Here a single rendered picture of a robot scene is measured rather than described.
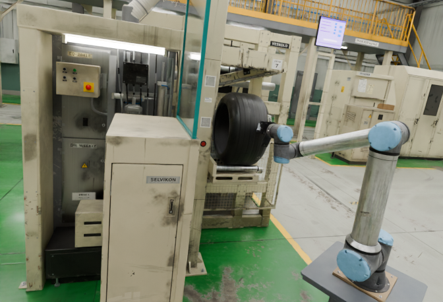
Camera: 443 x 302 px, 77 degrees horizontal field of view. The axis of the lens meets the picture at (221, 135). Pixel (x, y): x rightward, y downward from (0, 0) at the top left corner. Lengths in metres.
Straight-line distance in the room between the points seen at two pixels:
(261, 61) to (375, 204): 1.44
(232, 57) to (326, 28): 4.06
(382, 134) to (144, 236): 1.13
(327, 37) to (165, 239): 5.34
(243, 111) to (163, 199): 0.88
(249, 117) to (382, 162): 0.92
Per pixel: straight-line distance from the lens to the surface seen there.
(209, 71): 1.97
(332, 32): 6.24
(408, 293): 1.90
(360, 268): 1.50
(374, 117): 6.76
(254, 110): 1.96
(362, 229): 1.46
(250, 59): 2.34
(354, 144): 1.55
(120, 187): 1.31
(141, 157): 1.26
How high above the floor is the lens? 1.57
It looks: 12 degrees down
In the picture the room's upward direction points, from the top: 7 degrees clockwise
